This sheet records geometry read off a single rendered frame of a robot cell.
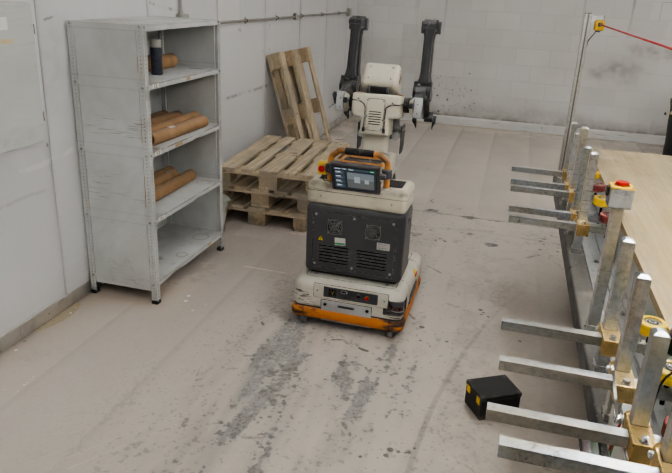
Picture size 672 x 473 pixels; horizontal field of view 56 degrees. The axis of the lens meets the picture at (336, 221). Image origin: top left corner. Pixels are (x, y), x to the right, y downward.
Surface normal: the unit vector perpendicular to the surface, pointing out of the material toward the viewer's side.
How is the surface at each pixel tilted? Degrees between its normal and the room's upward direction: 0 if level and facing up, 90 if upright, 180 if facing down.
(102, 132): 90
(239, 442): 0
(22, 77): 90
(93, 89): 90
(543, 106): 90
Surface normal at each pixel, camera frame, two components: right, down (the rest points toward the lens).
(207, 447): 0.04, -0.94
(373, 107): -0.26, 0.18
